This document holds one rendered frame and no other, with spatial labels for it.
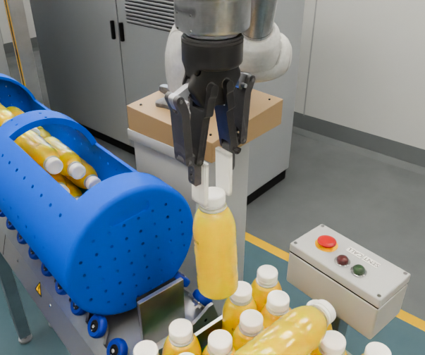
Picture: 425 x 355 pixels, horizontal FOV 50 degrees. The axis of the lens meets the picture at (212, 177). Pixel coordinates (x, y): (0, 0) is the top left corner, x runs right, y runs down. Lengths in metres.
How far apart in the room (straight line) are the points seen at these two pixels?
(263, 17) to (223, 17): 0.81
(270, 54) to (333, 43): 2.28
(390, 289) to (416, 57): 2.72
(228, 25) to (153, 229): 0.48
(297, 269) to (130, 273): 0.33
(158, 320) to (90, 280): 0.15
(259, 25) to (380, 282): 0.79
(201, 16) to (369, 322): 0.60
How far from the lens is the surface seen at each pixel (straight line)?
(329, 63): 3.73
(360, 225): 2.92
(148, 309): 0.88
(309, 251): 0.90
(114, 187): 0.84
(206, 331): 0.91
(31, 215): 0.95
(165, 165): 1.55
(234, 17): 0.53
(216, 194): 0.66
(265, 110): 1.53
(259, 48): 1.39
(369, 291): 0.85
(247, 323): 0.79
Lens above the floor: 1.67
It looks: 31 degrees down
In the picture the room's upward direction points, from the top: straight up
